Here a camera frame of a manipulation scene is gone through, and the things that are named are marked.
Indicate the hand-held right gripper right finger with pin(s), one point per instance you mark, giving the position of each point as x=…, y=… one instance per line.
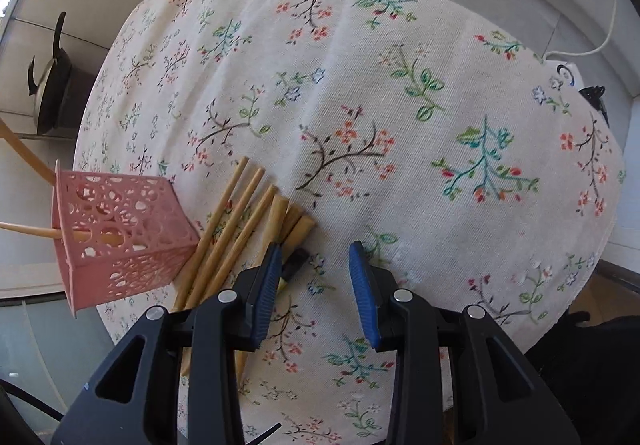
x=362, y=295

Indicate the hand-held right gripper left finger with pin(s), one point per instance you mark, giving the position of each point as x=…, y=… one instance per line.
x=265, y=295

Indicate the pile of wooden chopsticks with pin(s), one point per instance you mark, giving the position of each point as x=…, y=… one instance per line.
x=235, y=220

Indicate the pink perforated utensil holder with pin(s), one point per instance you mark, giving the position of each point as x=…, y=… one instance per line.
x=125, y=235

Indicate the light wooden chopstick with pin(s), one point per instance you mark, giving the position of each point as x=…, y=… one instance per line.
x=25, y=152
x=30, y=229

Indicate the small black tipped stick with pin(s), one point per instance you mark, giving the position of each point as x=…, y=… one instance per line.
x=296, y=259

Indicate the floral tablecloth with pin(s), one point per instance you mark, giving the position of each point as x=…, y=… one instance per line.
x=400, y=150

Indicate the dark clothing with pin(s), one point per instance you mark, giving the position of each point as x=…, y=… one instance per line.
x=590, y=375

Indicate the white power strip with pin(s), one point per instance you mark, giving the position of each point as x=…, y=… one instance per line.
x=567, y=70

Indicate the black plug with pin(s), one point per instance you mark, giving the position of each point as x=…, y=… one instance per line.
x=595, y=97

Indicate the black wok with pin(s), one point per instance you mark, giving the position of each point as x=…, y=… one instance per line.
x=62, y=65

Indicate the metal wok lid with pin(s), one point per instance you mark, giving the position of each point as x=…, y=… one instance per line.
x=44, y=82

